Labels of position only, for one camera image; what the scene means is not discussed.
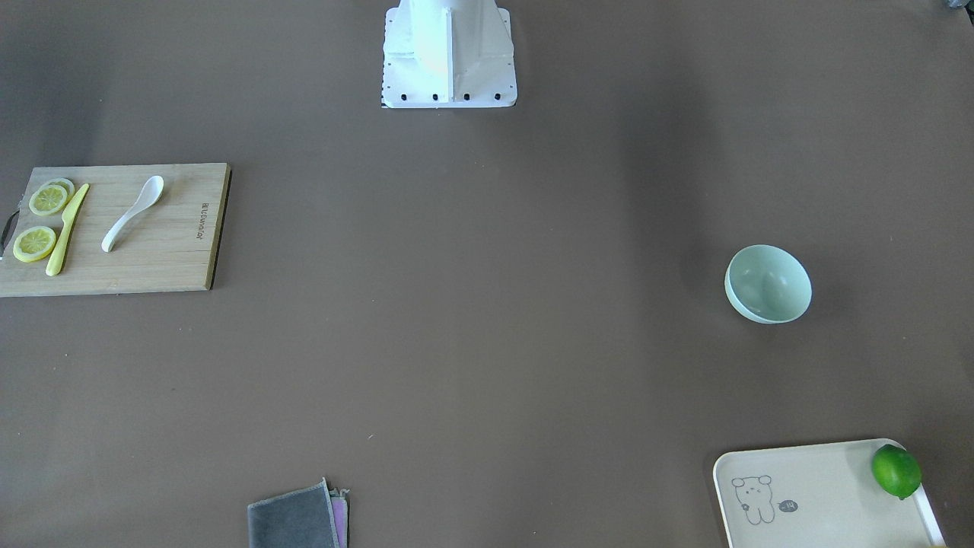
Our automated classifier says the cream tray with bear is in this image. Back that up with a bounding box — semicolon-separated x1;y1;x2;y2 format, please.
713;439;946;547

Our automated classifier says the upper lemon slice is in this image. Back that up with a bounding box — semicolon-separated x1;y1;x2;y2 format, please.
28;177;75;216

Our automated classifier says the bamboo cutting board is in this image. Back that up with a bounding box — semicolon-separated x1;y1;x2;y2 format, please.
1;163;232;298

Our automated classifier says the grey folded cloth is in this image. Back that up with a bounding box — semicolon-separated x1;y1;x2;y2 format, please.
247;479;350;547

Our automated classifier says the white ceramic spoon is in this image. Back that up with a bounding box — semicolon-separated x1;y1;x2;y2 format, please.
100;176;166;253

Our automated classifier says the light green bowl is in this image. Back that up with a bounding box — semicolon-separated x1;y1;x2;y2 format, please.
724;245;813;325

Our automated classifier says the green lime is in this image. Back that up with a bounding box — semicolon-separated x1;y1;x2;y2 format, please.
871;444;922;500

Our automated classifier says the lemon slice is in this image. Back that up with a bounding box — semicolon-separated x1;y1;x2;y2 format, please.
11;226;58;263
28;177;75;216

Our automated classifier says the lower lemon slice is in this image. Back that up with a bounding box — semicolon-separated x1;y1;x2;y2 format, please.
11;226;58;263

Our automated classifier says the yellow plastic knife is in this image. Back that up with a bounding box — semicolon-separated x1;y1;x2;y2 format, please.
45;183;91;276

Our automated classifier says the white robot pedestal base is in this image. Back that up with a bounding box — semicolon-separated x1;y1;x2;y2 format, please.
380;1;518;109

